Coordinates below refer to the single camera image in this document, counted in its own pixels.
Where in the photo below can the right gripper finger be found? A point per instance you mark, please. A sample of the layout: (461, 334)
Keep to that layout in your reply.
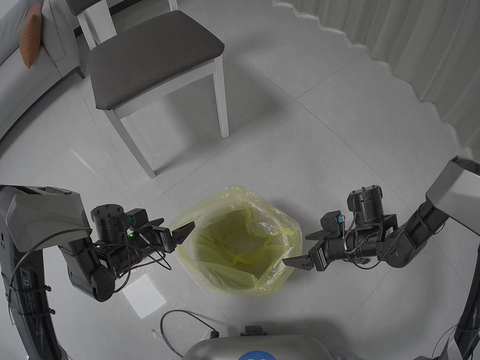
(317, 236)
(302, 263)

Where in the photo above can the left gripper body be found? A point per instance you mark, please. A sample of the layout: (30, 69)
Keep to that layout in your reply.
(165, 240)

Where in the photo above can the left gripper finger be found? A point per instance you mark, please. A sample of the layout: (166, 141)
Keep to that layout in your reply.
(182, 234)
(154, 225)

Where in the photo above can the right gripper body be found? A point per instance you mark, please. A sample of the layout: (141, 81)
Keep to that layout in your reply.
(337, 251)

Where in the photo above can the yellow plastic bag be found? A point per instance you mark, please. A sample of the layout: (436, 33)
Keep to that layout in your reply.
(210, 204)

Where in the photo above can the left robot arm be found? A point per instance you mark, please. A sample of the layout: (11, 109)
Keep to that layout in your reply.
(45, 216)

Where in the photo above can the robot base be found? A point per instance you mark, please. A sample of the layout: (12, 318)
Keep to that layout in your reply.
(225, 351)

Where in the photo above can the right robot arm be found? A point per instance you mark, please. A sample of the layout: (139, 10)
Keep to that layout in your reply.
(408, 234)

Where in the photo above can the white trash bin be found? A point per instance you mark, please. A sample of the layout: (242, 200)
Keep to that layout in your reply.
(282, 226)

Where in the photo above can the white chair grey cushions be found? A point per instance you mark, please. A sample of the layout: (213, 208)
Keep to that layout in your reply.
(150, 58)

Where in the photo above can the pale grey sofa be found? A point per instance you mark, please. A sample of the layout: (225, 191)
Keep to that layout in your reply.
(11, 88)

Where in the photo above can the beige curtain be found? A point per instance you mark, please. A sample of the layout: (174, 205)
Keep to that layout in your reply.
(412, 32)

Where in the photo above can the orange cushion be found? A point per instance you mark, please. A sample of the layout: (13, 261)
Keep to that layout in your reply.
(30, 36)

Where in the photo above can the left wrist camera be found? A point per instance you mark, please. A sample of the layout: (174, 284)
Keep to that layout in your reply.
(137, 218)

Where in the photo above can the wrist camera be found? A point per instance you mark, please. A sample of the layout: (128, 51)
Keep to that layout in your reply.
(330, 221)
(137, 218)

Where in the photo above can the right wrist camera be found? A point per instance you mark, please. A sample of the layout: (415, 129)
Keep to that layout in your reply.
(330, 221)

